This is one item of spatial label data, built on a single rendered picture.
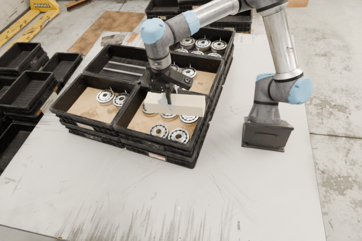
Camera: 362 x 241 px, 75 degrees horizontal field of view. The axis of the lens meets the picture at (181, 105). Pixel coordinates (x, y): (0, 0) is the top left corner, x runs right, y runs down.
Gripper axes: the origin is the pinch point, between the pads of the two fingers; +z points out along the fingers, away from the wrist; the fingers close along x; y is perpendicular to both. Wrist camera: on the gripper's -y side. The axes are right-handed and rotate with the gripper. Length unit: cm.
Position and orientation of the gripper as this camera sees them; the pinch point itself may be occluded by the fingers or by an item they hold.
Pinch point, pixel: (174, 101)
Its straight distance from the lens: 96.6
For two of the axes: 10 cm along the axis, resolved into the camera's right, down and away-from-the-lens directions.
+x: -2.0, 7.6, -6.2
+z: 1.2, 6.4, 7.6
